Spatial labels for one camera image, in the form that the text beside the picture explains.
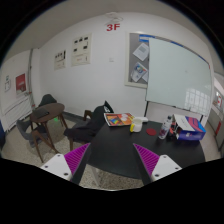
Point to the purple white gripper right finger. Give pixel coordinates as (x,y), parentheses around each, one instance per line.
(156,166)

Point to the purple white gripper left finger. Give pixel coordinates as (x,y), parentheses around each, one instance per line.
(66,166)

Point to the clear plastic water bottle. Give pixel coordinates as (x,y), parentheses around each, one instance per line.
(165,127)

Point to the red round coaster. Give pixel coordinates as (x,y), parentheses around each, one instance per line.
(151,131)

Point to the wooden chair with dark jacket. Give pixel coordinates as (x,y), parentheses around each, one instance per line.
(84,131)

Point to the white yellow cup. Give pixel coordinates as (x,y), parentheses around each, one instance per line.
(136,125)

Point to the black round table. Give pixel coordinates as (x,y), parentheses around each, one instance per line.
(112,150)

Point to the wooden chair grey cushion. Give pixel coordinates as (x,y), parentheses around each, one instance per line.
(34,135)

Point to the blue purple cardboard box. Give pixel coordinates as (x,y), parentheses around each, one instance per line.
(188,128)

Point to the round brown wooden table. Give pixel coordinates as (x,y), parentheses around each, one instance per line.
(42,115)

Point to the colourful book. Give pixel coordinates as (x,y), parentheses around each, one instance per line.
(121,119)

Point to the dark grey armchair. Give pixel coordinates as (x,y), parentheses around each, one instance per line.
(47,99)

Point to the white radiator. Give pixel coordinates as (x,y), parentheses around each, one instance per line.
(17,111)

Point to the large whiteboard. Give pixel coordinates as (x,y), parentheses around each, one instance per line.
(178,77)

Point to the grey notice board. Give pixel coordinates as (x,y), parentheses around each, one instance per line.
(137,60)

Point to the red framed wall picture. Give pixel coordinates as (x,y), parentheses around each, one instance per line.
(20,84)

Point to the white wall poster small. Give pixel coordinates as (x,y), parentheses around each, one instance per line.
(60,60)

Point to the white wall poster large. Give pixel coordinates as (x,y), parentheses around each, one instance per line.
(81,50)

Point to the red 3F wall sign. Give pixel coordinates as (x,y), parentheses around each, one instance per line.
(112,27)

